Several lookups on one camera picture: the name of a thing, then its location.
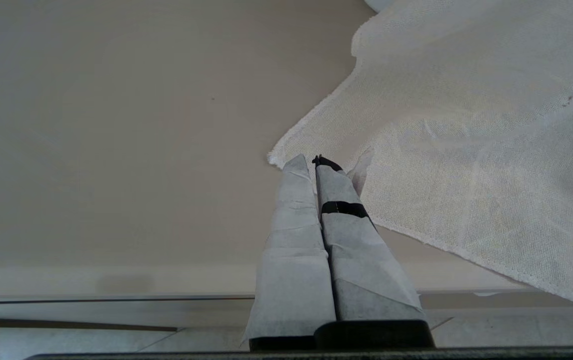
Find white cylindrical container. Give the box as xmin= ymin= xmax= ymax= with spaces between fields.
xmin=364 ymin=0 xmax=397 ymax=13

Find right gripper right finger wrapped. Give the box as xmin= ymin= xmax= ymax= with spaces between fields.
xmin=311 ymin=147 xmax=435 ymax=349

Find right gripper left finger wrapped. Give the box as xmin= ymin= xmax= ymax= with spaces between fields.
xmin=244 ymin=154 xmax=337 ymax=351

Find white woven cloth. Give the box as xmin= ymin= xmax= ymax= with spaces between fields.
xmin=266 ymin=0 xmax=573 ymax=308

